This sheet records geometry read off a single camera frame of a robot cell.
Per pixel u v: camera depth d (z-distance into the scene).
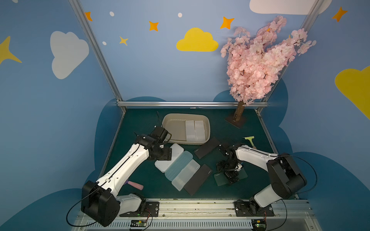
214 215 0.74
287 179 0.45
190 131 1.06
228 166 0.75
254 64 0.67
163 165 0.87
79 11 0.69
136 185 0.80
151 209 0.75
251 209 0.68
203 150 0.96
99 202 0.38
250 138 1.01
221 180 0.84
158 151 0.65
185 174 0.85
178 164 0.89
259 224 0.73
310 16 0.73
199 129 1.08
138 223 0.72
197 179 0.83
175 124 1.12
